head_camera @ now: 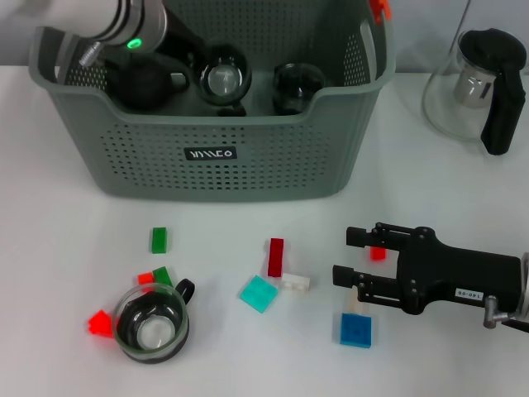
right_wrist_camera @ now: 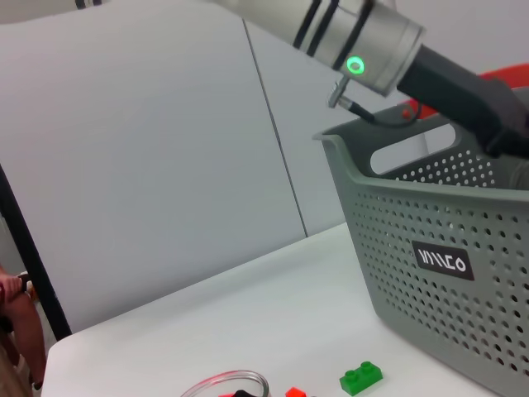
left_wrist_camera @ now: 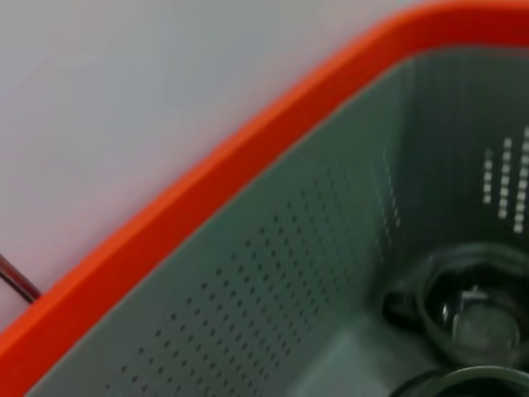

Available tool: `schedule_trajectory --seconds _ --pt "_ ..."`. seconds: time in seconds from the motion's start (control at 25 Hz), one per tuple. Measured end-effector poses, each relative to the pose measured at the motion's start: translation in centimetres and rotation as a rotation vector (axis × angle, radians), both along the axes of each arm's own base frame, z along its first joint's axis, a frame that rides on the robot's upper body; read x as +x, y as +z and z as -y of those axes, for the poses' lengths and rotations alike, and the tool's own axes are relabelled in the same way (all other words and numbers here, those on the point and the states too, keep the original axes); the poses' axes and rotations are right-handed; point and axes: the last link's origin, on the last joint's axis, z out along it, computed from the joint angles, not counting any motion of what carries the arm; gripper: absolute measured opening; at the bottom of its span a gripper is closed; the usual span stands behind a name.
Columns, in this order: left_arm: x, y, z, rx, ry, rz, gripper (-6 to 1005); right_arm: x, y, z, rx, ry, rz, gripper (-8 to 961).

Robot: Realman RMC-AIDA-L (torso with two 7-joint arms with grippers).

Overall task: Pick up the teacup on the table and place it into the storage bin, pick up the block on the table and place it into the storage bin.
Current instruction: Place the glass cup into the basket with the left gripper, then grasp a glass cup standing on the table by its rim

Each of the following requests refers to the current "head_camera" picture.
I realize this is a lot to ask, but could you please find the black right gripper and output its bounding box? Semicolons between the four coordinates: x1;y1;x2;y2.
333;222;522;316

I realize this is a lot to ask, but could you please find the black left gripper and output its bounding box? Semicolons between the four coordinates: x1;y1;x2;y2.
159;12;207;63

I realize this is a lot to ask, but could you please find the small green toy brick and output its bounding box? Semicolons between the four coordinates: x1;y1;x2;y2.
152;266;174;289

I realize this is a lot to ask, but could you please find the grey perforated plastic storage bin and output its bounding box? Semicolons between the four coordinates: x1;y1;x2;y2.
28;0;398;203

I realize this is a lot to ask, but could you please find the translucent white toy brick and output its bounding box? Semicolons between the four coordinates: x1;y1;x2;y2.
346;289;367;315

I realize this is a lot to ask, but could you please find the black clay teapot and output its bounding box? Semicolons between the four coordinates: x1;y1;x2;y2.
105;57;192;112

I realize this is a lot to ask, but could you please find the blue square toy brick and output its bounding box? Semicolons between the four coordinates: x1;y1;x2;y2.
340;313;373;347

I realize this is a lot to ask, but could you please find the long dark red toy brick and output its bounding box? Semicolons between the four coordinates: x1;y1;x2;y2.
267;237;286;277

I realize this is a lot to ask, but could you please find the teal flat square brick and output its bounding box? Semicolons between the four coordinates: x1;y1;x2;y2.
239;275;279;314

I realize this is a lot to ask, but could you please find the long green toy brick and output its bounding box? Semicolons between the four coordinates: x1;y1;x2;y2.
149;226;170;254

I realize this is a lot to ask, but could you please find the large red sloped brick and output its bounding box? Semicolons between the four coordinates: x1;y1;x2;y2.
88;309;117;338

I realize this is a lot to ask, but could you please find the left gripper cable with plug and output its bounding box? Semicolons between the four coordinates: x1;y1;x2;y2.
78;41;104;65

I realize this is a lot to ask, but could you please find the gripper cable with plug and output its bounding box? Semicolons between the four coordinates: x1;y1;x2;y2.
78;41;104;65
483;295;529;334

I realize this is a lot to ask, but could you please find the right gripper cable with plug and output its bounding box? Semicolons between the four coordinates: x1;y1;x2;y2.
483;295;529;334

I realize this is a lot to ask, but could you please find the glass pitcher with black handle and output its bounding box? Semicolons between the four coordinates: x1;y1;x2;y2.
422;27;528;156

